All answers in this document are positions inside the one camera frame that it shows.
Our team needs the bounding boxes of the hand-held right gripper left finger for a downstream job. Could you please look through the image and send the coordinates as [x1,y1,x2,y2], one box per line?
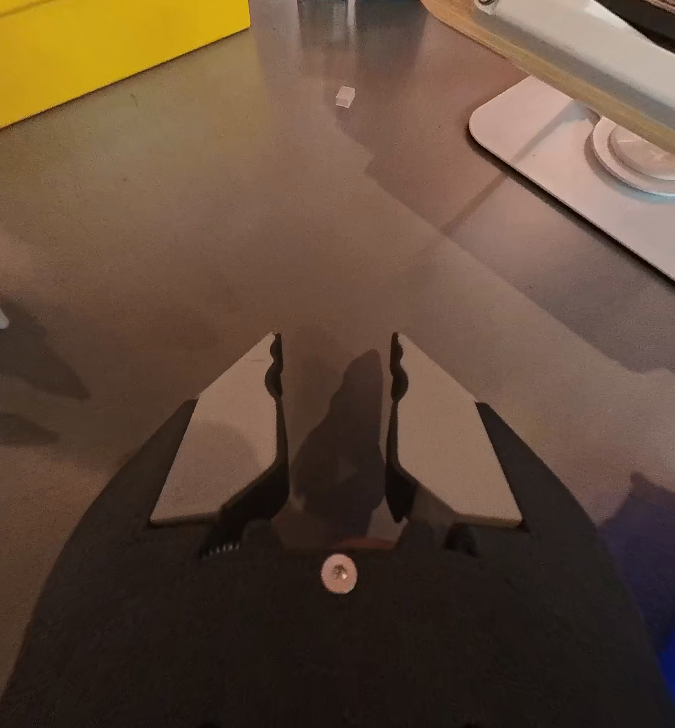
[149,331,290,538]

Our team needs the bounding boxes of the yellow box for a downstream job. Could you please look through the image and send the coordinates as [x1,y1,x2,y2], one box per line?
[0,0,252,139]

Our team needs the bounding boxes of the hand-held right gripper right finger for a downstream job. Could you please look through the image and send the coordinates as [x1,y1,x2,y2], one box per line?
[384,331,524,530]

